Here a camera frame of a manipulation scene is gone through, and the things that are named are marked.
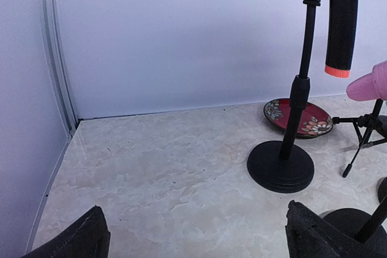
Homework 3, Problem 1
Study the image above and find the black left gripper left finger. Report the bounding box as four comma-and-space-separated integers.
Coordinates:
25, 206, 111, 258

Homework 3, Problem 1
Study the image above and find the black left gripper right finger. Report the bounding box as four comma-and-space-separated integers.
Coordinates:
285, 201, 363, 257

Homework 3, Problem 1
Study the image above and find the pink toy microphone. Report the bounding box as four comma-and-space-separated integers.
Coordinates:
346, 61, 387, 102

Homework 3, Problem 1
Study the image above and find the black round-base mic stand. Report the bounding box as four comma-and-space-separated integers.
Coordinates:
247, 0, 320, 193

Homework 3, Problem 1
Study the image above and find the black tripod mic stand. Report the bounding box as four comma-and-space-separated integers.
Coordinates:
333, 99, 386, 178

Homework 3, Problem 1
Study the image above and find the black microphone orange tip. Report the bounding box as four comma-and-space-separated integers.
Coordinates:
325, 0, 359, 79

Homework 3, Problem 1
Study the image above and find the red floral plate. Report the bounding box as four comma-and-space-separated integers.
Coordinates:
263, 98, 334, 139

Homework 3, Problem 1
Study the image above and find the aluminium frame post left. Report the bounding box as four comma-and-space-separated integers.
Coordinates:
25, 0, 79, 253

